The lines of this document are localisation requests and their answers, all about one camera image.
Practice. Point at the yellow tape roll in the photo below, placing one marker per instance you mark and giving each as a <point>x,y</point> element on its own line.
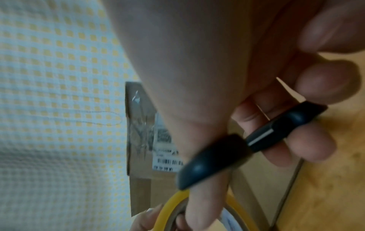
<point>166,209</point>

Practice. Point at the brown cardboard box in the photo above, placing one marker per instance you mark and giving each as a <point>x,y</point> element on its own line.
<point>142,180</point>

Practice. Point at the person's right hand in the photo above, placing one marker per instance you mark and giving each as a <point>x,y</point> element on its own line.
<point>205,67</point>

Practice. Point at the person's left hand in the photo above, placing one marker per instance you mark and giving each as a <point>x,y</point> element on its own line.
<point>145,220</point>

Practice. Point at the yellow white checkered cloth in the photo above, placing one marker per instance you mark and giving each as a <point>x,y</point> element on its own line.
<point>57,101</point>

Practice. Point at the white shipping label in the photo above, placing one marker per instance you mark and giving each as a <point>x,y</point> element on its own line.
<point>166,158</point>

